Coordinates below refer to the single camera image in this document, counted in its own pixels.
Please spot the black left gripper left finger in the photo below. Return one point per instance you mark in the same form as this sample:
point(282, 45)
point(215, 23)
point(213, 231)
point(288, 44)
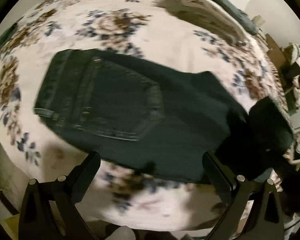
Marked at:
point(48, 209)

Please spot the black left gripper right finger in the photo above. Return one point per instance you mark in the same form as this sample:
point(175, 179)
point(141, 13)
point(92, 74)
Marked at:
point(265, 220)

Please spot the dark blue denim jeans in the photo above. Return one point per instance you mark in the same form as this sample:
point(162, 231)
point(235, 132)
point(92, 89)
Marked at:
point(156, 120)

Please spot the black white jacket on chair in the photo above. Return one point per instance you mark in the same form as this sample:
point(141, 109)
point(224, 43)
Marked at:
point(291, 76)

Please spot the brown cardboard box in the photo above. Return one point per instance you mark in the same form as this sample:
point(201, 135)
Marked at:
point(275, 53)

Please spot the floral bed blanket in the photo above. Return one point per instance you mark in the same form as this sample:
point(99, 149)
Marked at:
point(136, 28)

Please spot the folded white clothes stack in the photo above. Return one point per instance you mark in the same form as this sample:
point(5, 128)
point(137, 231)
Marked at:
point(209, 15)

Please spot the dark green duvet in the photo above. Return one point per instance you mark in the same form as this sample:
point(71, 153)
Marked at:
point(230, 2)

